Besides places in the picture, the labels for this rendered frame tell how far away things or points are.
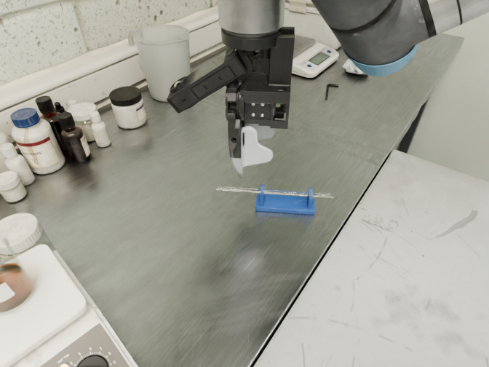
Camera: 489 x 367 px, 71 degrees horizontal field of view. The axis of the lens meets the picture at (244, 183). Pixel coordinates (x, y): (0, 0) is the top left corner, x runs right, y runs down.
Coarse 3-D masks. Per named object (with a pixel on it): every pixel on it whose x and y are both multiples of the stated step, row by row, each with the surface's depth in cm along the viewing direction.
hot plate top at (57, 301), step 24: (24, 264) 40; (48, 264) 40; (48, 288) 37; (72, 288) 37; (24, 312) 35; (48, 312) 35; (72, 312) 35; (0, 336) 34; (24, 336) 34; (48, 336) 34; (0, 360) 32
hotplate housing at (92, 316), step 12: (72, 276) 41; (84, 312) 37; (96, 312) 38; (72, 324) 36; (84, 324) 36; (96, 324) 37; (108, 324) 37; (60, 336) 35; (72, 336) 36; (36, 348) 34; (48, 348) 35; (60, 348) 35; (120, 348) 37; (24, 360) 34; (36, 360) 34; (132, 360) 37
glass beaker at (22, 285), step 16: (0, 240) 34; (0, 256) 36; (16, 256) 34; (0, 272) 32; (16, 272) 34; (0, 288) 33; (16, 288) 34; (32, 288) 36; (0, 304) 34; (16, 304) 35
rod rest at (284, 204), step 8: (256, 200) 58; (264, 200) 58; (272, 200) 58; (280, 200) 58; (288, 200) 58; (296, 200) 58; (304, 200) 58; (312, 200) 56; (256, 208) 58; (264, 208) 57; (272, 208) 57; (280, 208) 57; (288, 208) 57; (296, 208) 57; (304, 208) 57; (312, 208) 57
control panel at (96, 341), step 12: (84, 336) 36; (96, 336) 36; (108, 336) 37; (72, 348) 35; (84, 348) 35; (96, 348) 36; (108, 348) 36; (48, 360) 34; (60, 360) 34; (72, 360) 35; (108, 360) 36; (120, 360) 36
